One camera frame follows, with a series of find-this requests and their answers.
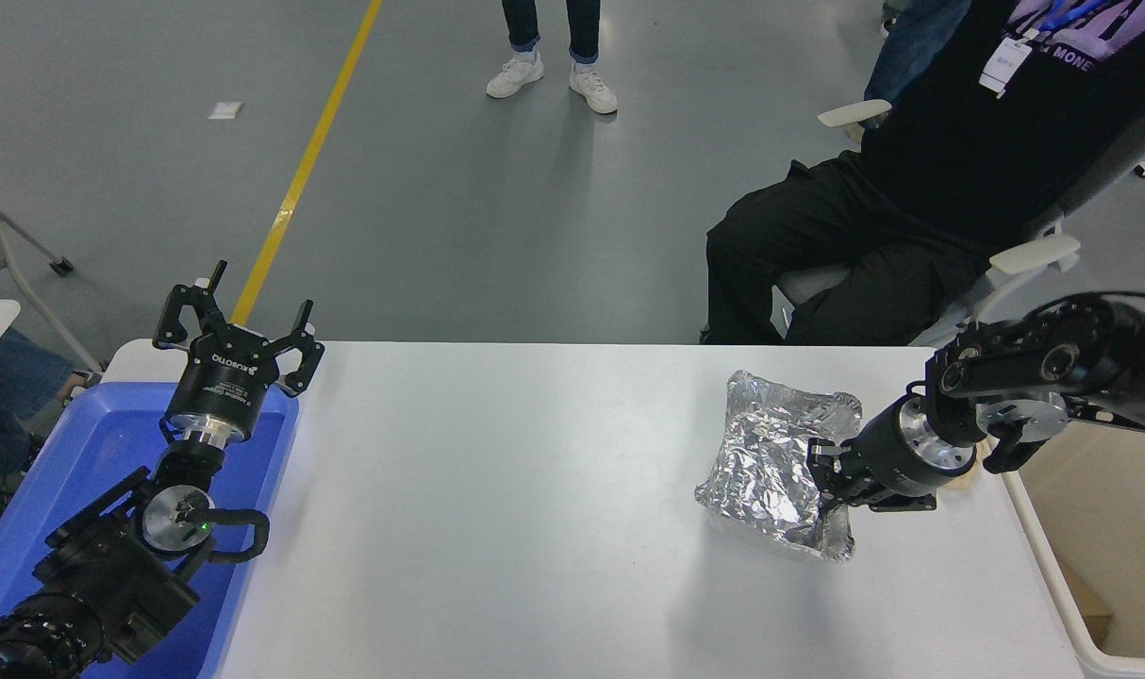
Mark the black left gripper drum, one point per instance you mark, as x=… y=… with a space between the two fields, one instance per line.
x=224 y=382

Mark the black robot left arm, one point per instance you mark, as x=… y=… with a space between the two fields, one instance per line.
x=110 y=566

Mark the blue plastic tray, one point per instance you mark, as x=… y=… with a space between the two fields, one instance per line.
x=91 y=443

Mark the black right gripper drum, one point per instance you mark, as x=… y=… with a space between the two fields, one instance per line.
x=888 y=462

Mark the seated person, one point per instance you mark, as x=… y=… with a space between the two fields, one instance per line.
x=912 y=189

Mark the grey metal chair frame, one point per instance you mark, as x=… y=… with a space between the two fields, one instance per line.
x=60 y=268

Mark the person passing behind chair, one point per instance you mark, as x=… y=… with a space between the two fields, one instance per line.
x=921 y=47

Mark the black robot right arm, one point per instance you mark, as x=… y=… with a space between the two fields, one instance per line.
x=1101 y=358

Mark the silver foil tray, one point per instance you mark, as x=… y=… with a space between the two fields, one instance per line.
x=761 y=462

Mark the grey white office chair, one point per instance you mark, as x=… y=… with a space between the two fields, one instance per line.
x=846 y=113

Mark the large pale plastic bin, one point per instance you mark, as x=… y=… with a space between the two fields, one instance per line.
x=1101 y=538

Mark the standing person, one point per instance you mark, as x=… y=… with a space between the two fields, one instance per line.
x=511 y=75

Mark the white name badge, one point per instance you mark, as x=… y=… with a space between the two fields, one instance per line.
x=1003 y=66

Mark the person in blue trousers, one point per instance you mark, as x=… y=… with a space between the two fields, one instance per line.
x=16 y=372

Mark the white paper scrap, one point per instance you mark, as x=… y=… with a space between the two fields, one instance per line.
x=224 y=109

